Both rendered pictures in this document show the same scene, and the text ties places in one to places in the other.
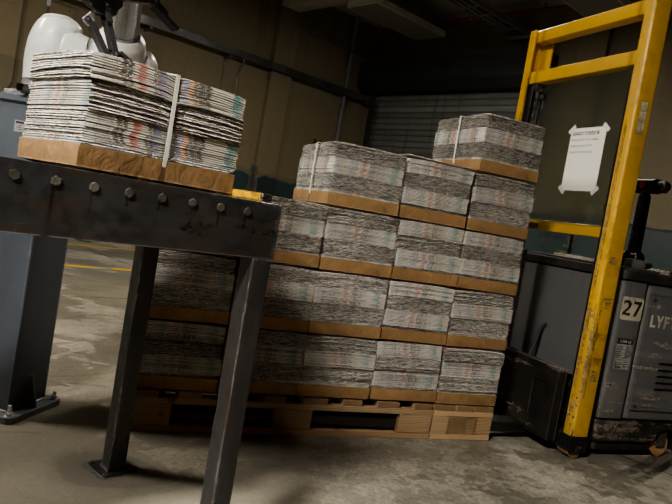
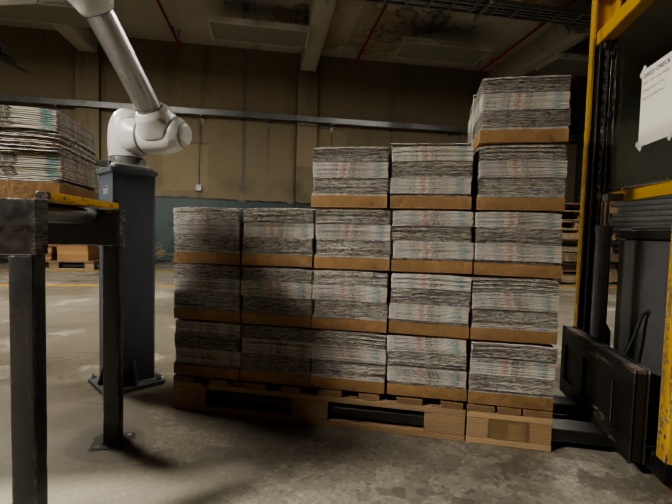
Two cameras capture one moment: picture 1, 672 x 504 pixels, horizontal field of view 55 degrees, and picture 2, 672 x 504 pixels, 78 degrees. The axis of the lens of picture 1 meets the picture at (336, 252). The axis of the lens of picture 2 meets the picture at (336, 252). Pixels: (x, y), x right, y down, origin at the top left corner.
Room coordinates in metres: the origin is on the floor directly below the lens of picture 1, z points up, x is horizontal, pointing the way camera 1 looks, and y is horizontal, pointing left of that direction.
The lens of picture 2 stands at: (1.04, -0.89, 0.75)
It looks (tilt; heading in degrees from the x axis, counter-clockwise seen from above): 3 degrees down; 34
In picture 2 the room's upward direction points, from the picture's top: 2 degrees clockwise
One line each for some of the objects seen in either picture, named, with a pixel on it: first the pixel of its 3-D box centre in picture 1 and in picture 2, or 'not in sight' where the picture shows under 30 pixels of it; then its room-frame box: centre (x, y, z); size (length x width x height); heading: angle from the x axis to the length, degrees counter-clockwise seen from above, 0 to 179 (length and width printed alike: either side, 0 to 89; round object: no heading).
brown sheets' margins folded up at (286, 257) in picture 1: (292, 315); (322, 312); (2.46, 0.12, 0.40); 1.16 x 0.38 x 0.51; 113
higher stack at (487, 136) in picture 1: (462, 274); (504, 261); (2.75, -0.54, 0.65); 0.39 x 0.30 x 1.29; 23
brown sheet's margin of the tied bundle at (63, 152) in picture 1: (82, 157); not in sight; (1.39, 0.57, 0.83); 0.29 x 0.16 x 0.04; 48
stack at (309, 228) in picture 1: (292, 310); (322, 308); (2.46, 0.12, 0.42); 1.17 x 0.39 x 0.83; 113
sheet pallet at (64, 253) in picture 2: not in sight; (65, 250); (4.29, 6.80, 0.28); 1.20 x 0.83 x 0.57; 133
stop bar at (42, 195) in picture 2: (215, 190); (85, 201); (1.60, 0.32, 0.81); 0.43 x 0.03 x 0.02; 43
